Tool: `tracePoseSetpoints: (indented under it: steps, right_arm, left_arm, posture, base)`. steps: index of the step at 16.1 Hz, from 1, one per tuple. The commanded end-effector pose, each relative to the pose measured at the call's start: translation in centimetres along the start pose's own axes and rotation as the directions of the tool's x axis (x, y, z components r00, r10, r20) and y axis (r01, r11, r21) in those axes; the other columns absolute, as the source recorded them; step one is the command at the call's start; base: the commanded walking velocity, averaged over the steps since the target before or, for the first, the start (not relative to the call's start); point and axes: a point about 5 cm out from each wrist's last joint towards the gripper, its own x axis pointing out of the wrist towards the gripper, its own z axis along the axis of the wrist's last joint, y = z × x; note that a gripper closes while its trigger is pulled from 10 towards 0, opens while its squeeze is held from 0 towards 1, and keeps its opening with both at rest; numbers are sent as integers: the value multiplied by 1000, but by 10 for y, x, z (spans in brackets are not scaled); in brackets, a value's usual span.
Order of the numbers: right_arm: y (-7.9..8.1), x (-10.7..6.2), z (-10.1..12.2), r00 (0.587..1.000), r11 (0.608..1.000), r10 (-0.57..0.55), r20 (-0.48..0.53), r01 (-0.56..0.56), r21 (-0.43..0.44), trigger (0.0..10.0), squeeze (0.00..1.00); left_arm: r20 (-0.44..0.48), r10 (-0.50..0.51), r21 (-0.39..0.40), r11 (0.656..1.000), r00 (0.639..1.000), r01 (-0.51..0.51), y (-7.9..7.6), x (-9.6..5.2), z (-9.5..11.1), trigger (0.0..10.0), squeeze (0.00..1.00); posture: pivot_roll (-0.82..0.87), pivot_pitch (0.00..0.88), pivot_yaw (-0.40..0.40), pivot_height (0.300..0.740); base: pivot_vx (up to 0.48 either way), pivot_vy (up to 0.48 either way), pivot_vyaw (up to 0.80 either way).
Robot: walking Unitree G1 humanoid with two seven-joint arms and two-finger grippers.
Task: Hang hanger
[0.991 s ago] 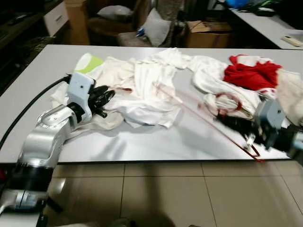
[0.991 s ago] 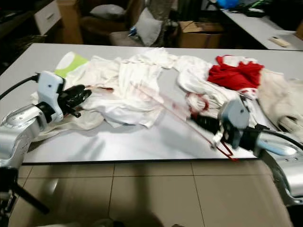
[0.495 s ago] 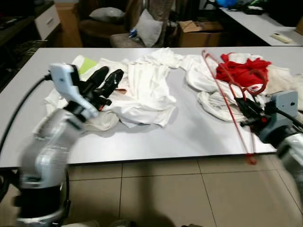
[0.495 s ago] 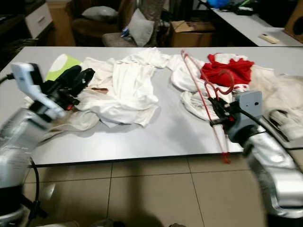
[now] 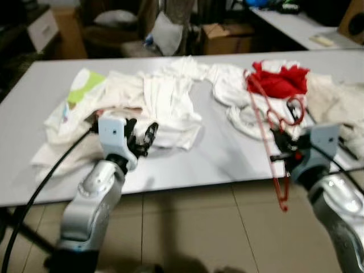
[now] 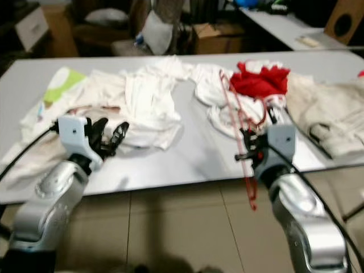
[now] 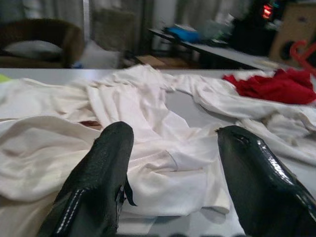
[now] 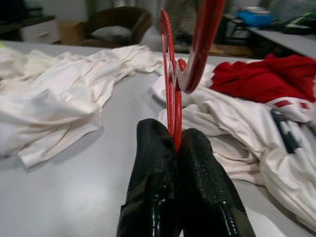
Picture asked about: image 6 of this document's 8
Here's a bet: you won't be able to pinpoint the red clothes hanger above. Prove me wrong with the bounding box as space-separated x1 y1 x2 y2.
219 71 278 212

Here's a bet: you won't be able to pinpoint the cream garment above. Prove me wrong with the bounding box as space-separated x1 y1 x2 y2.
3 71 131 183

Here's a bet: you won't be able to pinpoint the white garment with green patch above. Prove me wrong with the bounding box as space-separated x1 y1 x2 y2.
18 67 86 143

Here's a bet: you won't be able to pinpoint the beige trousers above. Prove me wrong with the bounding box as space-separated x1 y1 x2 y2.
284 73 364 161

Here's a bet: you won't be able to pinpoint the dark armchair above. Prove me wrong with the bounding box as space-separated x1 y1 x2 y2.
71 0 148 56

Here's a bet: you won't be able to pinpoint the brown wooden cabinet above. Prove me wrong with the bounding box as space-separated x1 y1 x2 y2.
43 6 79 57

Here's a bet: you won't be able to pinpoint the brown cardboard box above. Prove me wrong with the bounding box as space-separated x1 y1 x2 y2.
192 23 245 55

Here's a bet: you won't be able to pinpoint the black table leg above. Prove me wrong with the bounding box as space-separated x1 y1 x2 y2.
341 193 364 224

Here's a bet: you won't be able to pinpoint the grey cushion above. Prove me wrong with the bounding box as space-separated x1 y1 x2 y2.
85 9 130 26

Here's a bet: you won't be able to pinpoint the white remote control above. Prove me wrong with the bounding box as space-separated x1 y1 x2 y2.
299 35 325 48

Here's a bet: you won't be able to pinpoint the white drawer unit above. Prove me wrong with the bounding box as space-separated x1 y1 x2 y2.
14 7 51 53

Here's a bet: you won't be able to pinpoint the blue round object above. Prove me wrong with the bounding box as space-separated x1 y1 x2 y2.
234 0 259 8

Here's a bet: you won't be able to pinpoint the brown wooden speaker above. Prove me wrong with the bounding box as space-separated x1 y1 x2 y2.
324 0 364 46

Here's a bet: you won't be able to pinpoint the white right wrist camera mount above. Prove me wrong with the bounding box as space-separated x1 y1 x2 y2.
257 123 297 184

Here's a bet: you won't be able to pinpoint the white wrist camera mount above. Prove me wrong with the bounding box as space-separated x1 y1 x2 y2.
257 123 297 184
58 115 101 172

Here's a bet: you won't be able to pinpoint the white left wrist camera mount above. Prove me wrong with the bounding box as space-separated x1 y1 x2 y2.
58 115 101 172

